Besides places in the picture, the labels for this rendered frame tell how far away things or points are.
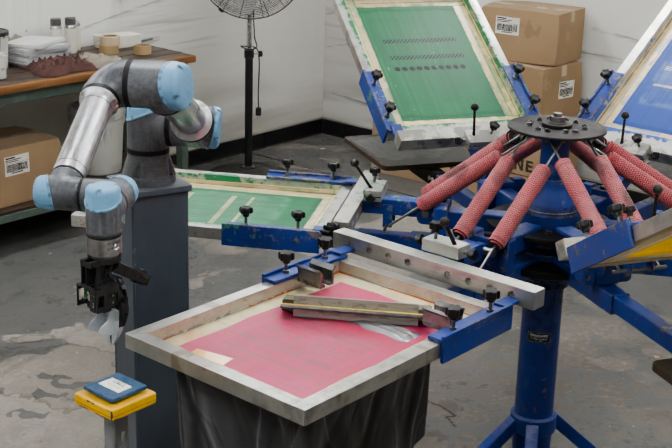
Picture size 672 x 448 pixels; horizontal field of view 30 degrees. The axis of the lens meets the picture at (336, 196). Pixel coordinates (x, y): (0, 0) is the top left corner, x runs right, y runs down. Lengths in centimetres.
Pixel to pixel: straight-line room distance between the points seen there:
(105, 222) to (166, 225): 86
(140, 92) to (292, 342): 71
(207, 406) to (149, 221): 65
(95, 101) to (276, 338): 73
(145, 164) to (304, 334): 69
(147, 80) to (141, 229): 60
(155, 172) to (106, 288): 82
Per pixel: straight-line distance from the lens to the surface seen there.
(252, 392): 279
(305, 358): 301
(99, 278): 271
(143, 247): 350
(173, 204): 350
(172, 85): 300
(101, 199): 265
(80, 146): 288
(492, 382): 518
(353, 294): 340
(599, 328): 581
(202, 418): 311
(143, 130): 345
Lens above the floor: 221
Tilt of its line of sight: 17 degrees down
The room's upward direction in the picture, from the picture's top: 2 degrees clockwise
